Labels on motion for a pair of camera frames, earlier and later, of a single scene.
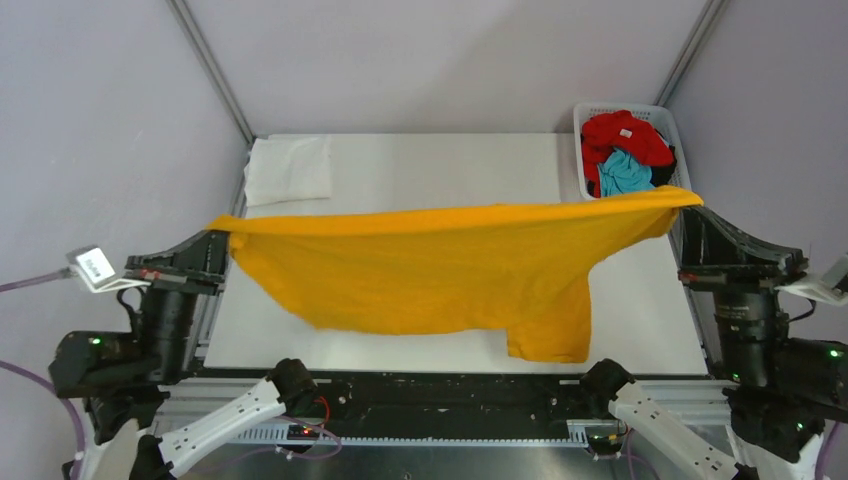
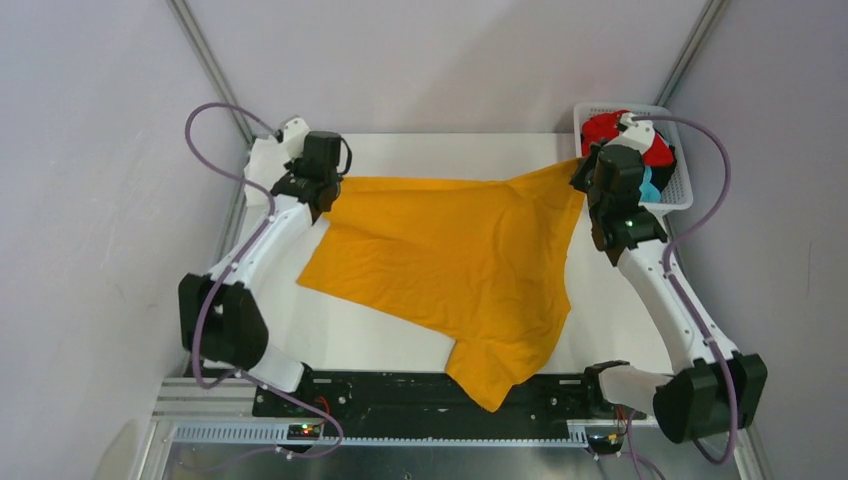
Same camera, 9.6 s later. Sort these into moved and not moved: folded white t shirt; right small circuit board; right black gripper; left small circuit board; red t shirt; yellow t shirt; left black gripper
Moved: yellow t shirt; right black gripper; left black gripper
Not moved: left small circuit board; right small circuit board; folded white t shirt; red t shirt
